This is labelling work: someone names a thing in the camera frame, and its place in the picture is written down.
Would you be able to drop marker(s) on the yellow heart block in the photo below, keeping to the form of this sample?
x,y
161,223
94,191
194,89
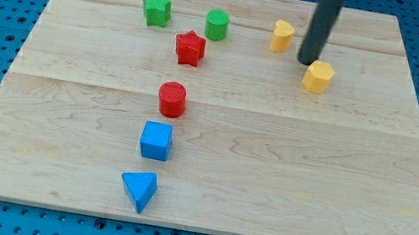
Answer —
x,y
282,36

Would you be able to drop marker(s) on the red cylinder block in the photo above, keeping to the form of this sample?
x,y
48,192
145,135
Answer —
x,y
172,98

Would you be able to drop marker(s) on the blue cube block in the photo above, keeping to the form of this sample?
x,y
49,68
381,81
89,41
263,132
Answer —
x,y
156,140

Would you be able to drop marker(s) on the red star block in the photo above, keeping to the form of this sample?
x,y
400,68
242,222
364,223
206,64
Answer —
x,y
190,48

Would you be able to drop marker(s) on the green cylinder block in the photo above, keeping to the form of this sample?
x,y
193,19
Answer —
x,y
216,25

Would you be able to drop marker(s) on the blue triangle block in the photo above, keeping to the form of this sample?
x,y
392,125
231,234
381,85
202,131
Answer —
x,y
140,188

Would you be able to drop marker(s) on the yellow hexagon block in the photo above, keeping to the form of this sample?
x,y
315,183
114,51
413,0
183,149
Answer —
x,y
318,76

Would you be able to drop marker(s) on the green star block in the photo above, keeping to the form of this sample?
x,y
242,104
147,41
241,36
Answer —
x,y
157,12

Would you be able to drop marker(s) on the wooden board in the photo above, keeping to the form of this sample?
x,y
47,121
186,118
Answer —
x,y
254,153

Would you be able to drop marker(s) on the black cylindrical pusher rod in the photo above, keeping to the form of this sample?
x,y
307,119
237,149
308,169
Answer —
x,y
319,29

